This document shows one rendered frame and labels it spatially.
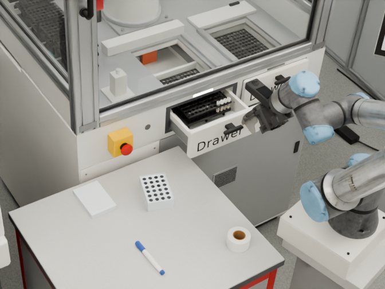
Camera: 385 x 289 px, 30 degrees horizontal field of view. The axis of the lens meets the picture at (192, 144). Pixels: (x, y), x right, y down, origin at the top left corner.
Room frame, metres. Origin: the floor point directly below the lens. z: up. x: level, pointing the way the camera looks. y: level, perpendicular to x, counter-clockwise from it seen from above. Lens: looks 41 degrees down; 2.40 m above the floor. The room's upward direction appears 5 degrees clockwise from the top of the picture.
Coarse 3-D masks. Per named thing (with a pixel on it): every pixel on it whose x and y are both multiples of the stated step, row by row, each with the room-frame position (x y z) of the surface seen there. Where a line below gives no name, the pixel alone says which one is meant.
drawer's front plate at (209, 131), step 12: (252, 108) 1.88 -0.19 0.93; (216, 120) 1.80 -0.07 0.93; (228, 120) 1.81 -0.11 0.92; (240, 120) 1.84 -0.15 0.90; (192, 132) 1.73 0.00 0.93; (204, 132) 1.75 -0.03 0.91; (216, 132) 1.78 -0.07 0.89; (192, 144) 1.73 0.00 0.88; (216, 144) 1.79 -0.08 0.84; (192, 156) 1.73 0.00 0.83
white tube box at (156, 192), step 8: (144, 176) 1.65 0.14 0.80; (152, 176) 1.65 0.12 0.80; (160, 176) 1.66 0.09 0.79; (144, 184) 1.62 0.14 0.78; (152, 184) 1.62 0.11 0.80; (160, 184) 1.62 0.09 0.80; (168, 184) 1.62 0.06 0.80; (144, 192) 1.57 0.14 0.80; (152, 192) 1.58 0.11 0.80; (160, 192) 1.58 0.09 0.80; (168, 192) 1.59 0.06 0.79; (144, 200) 1.57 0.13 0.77; (152, 200) 1.55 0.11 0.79; (160, 200) 1.55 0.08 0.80; (168, 200) 1.55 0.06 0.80; (152, 208) 1.53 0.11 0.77; (160, 208) 1.54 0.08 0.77; (168, 208) 1.55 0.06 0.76
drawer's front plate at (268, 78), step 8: (288, 64) 2.15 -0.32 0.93; (296, 64) 2.15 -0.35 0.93; (304, 64) 2.18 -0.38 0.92; (272, 72) 2.09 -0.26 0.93; (280, 72) 2.11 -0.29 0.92; (288, 72) 2.13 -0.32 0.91; (296, 72) 2.16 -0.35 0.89; (248, 80) 2.03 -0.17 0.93; (264, 80) 2.07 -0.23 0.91; (272, 80) 2.09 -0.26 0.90; (272, 88) 2.09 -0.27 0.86; (248, 96) 2.03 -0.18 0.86; (248, 104) 2.03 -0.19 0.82
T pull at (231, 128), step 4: (228, 124) 1.80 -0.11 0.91; (232, 124) 1.80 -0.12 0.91; (240, 124) 1.81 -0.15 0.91; (228, 128) 1.78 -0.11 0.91; (232, 128) 1.78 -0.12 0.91; (236, 128) 1.79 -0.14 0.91; (240, 128) 1.79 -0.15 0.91; (224, 132) 1.76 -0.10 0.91; (228, 132) 1.77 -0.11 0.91; (232, 132) 1.78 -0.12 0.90
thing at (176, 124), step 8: (232, 96) 1.98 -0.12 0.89; (232, 104) 1.98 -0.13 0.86; (240, 104) 1.94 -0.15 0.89; (232, 112) 1.96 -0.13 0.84; (176, 120) 1.82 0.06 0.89; (208, 120) 1.91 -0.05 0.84; (176, 128) 1.82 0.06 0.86; (184, 128) 1.78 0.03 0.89; (192, 128) 1.86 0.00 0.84; (184, 136) 1.78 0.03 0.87
